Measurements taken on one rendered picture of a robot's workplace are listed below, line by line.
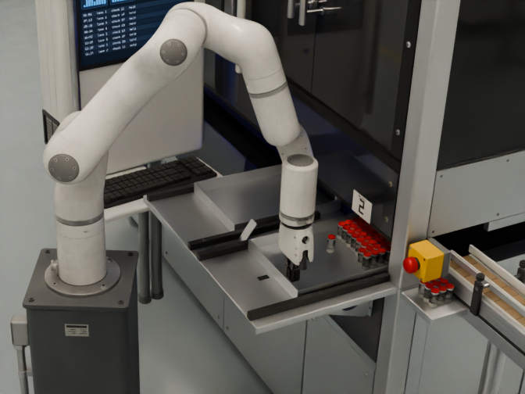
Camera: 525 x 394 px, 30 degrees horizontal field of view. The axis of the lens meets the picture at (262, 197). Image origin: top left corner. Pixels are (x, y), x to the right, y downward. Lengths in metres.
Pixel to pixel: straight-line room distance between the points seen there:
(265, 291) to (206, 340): 1.30
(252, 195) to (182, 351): 0.99
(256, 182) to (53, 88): 0.66
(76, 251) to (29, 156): 2.64
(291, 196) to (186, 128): 0.99
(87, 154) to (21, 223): 2.25
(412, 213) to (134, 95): 0.72
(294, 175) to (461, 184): 0.44
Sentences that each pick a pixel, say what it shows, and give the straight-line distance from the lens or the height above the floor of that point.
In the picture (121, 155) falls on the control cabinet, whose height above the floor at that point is 0.86.
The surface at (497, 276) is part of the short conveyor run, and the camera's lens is 2.51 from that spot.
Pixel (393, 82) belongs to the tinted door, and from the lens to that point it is 2.35.
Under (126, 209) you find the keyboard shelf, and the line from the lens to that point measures 2.93.
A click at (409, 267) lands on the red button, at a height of 1.00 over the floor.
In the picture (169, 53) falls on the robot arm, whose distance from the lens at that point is 2.08.
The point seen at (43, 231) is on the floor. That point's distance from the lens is 4.41.
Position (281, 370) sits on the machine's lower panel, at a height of 0.22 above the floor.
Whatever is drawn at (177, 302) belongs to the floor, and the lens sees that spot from 3.91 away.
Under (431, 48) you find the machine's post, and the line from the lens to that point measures 2.20.
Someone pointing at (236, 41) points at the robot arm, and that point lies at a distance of 2.13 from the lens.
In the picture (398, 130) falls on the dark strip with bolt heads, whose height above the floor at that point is 1.28.
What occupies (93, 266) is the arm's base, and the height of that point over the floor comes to 0.92.
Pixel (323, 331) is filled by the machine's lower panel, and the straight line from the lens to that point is 2.90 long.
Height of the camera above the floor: 2.27
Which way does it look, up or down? 29 degrees down
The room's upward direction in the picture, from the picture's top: 3 degrees clockwise
